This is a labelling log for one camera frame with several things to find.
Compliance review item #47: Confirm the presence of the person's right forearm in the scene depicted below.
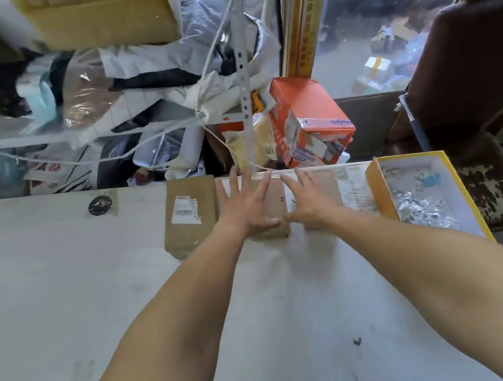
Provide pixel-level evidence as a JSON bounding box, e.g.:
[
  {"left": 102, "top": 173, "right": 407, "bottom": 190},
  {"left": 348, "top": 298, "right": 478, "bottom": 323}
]
[{"left": 327, "top": 182, "right": 503, "bottom": 381}]

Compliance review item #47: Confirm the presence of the white plastic bag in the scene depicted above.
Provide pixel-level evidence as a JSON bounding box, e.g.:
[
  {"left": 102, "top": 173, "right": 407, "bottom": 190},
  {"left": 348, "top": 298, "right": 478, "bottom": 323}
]
[{"left": 46, "top": 0, "right": 292, "bottom": 150}]

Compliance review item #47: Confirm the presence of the pile of torn label scraps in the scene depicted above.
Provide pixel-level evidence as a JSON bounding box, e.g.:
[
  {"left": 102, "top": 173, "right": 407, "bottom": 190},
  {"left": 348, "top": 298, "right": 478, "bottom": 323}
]
[{"left": 382, "top": 157, "right": 462, "bottom": 240}]

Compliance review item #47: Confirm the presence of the white plastic bin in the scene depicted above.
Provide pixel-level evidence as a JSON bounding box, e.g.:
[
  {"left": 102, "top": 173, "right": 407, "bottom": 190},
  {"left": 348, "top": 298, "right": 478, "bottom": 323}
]
[{"left": 129, "top": 124, "right": 212, "bottom": 187}]

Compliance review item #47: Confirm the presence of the yellow tray with label scraps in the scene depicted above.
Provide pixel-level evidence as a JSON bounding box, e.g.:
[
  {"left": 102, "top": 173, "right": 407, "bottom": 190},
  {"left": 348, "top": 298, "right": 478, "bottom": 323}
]
[{"left": 362, "top": 140, "right": 497, "bottom": 263}]

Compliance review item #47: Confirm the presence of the person's left hand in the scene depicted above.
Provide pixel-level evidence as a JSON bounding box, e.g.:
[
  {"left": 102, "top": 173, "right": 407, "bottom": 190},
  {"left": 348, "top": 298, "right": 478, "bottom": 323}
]
[{"left": 208, "top": 158, "right": 290, "bottom": 243}]

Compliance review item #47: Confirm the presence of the white perforated metal post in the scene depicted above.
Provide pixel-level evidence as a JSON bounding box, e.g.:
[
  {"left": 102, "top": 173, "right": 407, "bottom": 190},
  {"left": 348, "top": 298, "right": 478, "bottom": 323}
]
[{"left": 221, "top": 0, "right": 273, "bottom": 172}]

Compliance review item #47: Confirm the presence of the grey metal shelf board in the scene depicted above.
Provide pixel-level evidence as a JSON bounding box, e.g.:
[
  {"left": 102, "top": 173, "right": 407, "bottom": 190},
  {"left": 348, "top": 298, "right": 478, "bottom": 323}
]
[{"left": 0, "top": 95, "right": 248, "bottom": 161}]

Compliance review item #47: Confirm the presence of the tall cardboard box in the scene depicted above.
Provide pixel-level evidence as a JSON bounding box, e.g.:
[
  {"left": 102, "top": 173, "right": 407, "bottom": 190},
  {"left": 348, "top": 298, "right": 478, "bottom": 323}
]
[{"left": 154, "top": 173, "right": 228, "bottom": 263}]

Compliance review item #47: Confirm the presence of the black round grommet cover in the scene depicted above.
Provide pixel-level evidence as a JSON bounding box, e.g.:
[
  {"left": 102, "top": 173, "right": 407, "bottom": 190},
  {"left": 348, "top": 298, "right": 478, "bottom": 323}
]
[{"left": 86, "top": 193, "right": 116, "bottom": 218}]

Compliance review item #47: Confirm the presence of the person's left forearm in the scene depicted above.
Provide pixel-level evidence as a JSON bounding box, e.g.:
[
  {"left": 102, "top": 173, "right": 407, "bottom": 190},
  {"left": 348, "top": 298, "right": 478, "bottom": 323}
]
[{"left": 20, "top": 220, "right": 270, "bottom": 381}]

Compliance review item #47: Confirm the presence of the orange printed carton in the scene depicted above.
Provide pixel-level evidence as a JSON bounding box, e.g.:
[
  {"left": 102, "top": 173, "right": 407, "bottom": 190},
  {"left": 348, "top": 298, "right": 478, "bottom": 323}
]
[{"left": 263, "top": 66, "right": 362, "bottom": 174}]

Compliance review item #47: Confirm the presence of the person's right hand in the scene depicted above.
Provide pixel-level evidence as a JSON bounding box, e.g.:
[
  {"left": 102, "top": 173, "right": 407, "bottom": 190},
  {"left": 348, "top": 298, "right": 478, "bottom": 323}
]
[{"left": 277, "top": 162, "right": 347, "bottom": 236}]

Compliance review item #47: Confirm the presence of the folded newspaper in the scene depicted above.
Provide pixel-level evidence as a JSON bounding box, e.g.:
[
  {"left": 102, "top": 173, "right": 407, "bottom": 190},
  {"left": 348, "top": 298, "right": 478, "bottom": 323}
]
[{"left": 20, "top": 151, "right": 99, "bottom": 201}]

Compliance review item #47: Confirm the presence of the beige plastic packet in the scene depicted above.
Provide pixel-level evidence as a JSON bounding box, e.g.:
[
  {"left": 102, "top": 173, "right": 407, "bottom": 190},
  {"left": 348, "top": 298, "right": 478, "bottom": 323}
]
[{"left": 220, "top": 115, "right": 283, "bottom": 177}]

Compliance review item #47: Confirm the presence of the large yellowish cardboard box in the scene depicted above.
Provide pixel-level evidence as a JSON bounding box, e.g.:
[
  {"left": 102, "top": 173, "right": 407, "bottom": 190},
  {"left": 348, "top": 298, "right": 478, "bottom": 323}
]
[{"left": 11, "top": 0, "right": 185, "bottom": 68}]

